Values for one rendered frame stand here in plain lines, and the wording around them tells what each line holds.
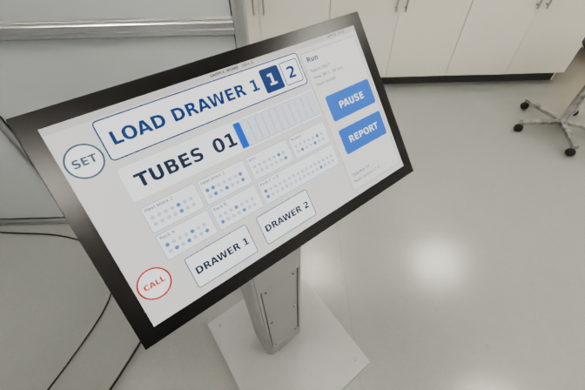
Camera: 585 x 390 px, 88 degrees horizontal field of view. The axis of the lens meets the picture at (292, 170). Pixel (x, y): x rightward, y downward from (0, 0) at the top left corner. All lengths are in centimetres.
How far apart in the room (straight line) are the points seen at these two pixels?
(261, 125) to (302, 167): 9
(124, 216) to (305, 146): 27
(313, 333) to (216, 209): 103
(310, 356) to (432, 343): 50
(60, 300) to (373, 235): 152
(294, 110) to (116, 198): 27
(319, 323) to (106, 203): 113
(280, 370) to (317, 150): 103
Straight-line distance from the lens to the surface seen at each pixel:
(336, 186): 51
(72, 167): 43
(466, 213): 195
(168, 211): 42
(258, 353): 139
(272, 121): 46
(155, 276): 44
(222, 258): 45
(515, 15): 295
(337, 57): 55
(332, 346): 140
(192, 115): 43
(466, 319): 162
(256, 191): 45
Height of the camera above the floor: 139
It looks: 46 degrees down
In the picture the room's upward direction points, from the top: 1 degrees counter-clockwise
